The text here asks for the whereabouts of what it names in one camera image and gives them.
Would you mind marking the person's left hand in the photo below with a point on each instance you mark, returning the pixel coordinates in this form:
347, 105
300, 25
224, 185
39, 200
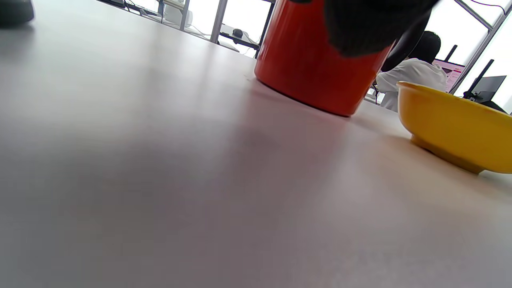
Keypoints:
360, 24

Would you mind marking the orange hot water kettle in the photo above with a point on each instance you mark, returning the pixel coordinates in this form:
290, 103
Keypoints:
304, 60

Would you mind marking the yellow plastic bowl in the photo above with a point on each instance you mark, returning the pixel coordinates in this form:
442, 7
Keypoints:
456, 124

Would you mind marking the black kettle lid steel strainer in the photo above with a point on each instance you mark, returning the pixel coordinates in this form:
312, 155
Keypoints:
14, 11

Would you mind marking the monitor with pink screen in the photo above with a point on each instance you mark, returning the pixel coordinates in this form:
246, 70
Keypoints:
452, 74

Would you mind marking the black computer mouse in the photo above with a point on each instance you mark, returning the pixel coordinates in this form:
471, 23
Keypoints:
238, 32

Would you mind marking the black laptop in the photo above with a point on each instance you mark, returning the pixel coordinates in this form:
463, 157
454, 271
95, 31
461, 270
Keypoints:
486, 86

